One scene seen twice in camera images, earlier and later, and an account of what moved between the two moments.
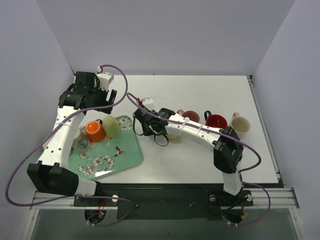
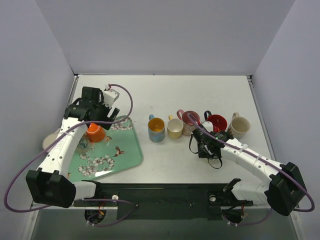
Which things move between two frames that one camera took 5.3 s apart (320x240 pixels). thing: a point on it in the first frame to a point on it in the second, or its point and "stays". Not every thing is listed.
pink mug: (192, 115) stays
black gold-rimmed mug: (215, 120) stays
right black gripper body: (142, 116) to (200, 136)
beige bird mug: (240, 125) stays
